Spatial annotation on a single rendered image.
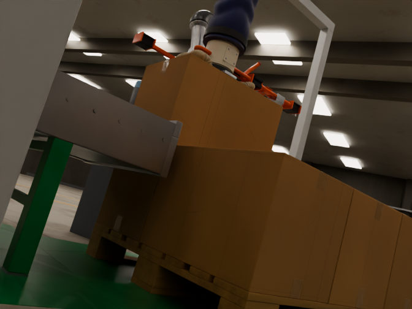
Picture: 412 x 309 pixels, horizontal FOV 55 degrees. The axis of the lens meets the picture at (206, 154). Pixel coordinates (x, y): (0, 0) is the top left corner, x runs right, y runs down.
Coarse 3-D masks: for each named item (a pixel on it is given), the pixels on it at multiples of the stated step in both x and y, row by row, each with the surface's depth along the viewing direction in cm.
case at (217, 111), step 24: (144, 72) 199; (168, 72) 178; (192, 72) 168; (216, 72) 176; (144, 96) 190; (168, 96) 171; (192, 96) 169; (216, 96) 176; (240, 96) 185; (264, 96) 194; (168, 120) 164; (192, 120) 169; (216, 120) 177; (240, 120) 185; (264, 120) 194; (192, 144) 170; (216, 144) 178; (240, 144) 186; (264, 144) 195
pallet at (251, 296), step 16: (96, 224) 184; (96, 240) 179; (112, 240) 169; (128, 240) 160; (96, 256) 176; (112, 256) 181; (128, 256) 195; (144, 256) 148; (160, 256) 141; (144, 272) 145; (160, 272) 141; (176, 272) 132; (192, 272) 127; (144, 288) 142; (160, 288) 141; (176, 288) 146; (192, 288) 159; (208, 288) 119; (224, 288) 115; (240, 288) 111; (224, 304) 113; (240, 304) 109; (256, 304) 110; (272, 304) 114; (288, 304) 119; (304, 304) 124; (320, 304) 129
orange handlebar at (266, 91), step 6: (156, 48) 207; (198, 48) 191; (204, 48) 192; (162, 54) 211; (168, 54) 212; (210, 54) 194; (240, 72) 207; (240, 78) 213; (246, 78) 211; (258, 90) 223; (264, 90) 220; (270, 90) 222; (270, 96) 228; (276, 96) 225; (288, 102) 232
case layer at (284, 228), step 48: (144, 192) 163; (192, 192) 140; (240, 192) 122; (288, 192) 116; (336, 192) 132; (144, 240) 152; (192, 240) 132; (240, 240) 116; (288, 240) 117; (336, 240) 133; (384, 240) 155; (288, 288) 119; (336, 288) 135; (384, 288) 157
